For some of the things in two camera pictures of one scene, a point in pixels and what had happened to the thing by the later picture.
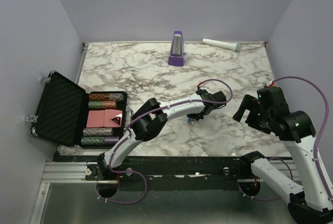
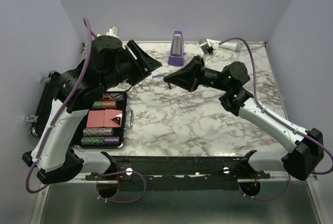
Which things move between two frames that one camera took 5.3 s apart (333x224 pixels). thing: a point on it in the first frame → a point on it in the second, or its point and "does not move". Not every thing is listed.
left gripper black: (194, 116) → (143, 65)
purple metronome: (176, 58) does not move
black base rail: (172, 168) does not move
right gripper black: (251, 102) → (188, 76)
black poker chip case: (66, 113) does not move
